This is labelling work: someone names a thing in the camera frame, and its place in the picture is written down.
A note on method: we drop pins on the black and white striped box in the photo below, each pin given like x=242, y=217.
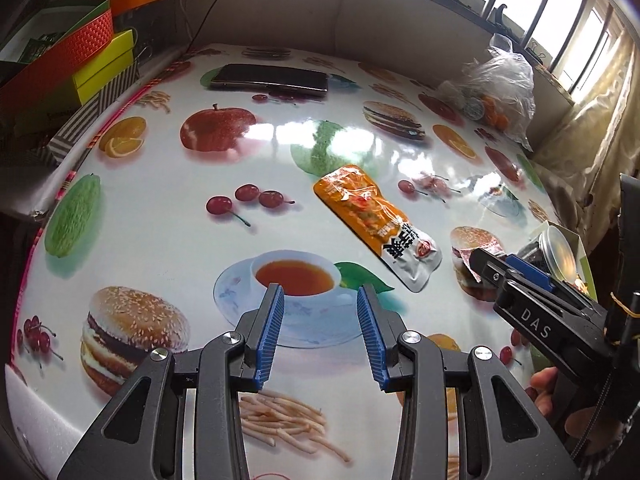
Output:
x=80, y=127

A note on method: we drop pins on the person's right hand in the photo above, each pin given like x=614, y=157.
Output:
x=542, y=382

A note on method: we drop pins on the small orange packet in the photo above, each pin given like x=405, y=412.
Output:
x=497, y=115

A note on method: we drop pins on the small round cup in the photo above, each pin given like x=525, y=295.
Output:
x=472, y=108

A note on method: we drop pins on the cream floral curtain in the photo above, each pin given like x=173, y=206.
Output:
x=600, y=125

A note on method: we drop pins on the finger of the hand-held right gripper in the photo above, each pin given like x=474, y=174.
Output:
x=530, y=272
x=487, y=265

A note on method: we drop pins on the orange snack packet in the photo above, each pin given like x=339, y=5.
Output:
x=360, y=205

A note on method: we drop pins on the black smartphone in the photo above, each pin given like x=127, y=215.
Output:
x=270, y=79

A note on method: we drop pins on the dark green packet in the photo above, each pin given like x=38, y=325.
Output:
x=42, y=47

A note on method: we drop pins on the red patterned box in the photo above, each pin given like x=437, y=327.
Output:
x=60, y=60

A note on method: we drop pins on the food print tablecloth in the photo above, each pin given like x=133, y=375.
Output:
x=150, y=210

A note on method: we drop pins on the clear plastic bag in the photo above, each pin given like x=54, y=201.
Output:
x=500, y=75

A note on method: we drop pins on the clear jar with white lid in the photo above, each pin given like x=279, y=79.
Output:
x=557, y=250

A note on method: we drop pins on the yellow-green box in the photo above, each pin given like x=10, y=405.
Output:
x=105, y=67

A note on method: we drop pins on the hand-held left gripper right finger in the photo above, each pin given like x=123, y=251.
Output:
x=372, y=340

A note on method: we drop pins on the clear plastic container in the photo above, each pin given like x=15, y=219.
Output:
x=586, y=265

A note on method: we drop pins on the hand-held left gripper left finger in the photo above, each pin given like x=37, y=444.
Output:
x=270, y=335

